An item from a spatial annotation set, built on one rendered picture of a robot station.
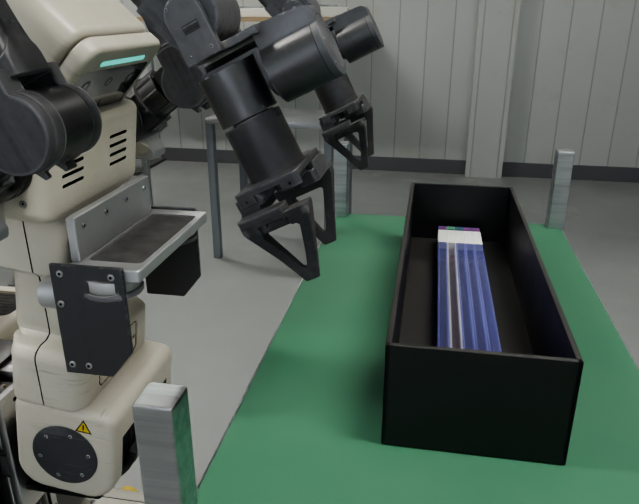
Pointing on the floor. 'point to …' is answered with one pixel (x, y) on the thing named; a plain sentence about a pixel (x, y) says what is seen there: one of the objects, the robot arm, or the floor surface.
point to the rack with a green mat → (596, 356)
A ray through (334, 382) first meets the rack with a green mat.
